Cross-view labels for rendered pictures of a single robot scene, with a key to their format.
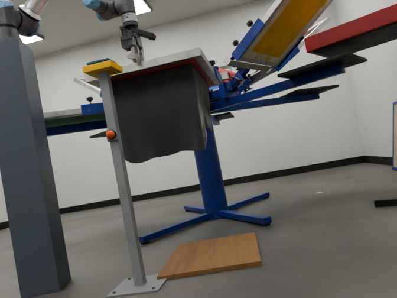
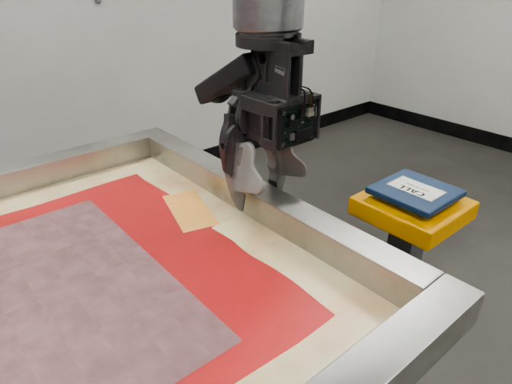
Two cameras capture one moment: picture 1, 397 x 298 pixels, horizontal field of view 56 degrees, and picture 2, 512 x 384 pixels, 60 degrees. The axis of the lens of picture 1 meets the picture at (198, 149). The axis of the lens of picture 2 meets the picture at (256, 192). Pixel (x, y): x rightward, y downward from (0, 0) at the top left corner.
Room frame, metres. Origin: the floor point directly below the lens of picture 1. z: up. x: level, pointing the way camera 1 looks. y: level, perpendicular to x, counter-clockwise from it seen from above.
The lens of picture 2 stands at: (2.18, 0.52, 1.25)
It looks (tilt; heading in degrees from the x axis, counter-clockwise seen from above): 27 degrees down; 220
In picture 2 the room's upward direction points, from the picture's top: straight up
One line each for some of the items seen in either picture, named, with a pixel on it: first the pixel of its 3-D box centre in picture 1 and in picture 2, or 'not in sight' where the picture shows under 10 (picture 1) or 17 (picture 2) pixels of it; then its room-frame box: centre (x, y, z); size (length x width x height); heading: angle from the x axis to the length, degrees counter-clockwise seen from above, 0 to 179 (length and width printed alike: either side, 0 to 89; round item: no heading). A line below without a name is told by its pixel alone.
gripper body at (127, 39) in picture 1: (131, 36); (272, 90); (1.78, 0.22, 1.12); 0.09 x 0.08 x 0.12; 80
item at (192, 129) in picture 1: (156, 116); not in sight; (1.86, 0.18, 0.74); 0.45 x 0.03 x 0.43; 80
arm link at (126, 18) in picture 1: (129, 20); (270, 12); (1.78, 0.21, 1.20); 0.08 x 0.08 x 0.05
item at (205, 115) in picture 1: (203, 112); not in sight; (2.06, -0.07, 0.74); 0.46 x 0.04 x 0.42; 170
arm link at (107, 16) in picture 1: (107, 9); not in sight; (1.79, 0.32, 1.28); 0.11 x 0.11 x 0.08; 73
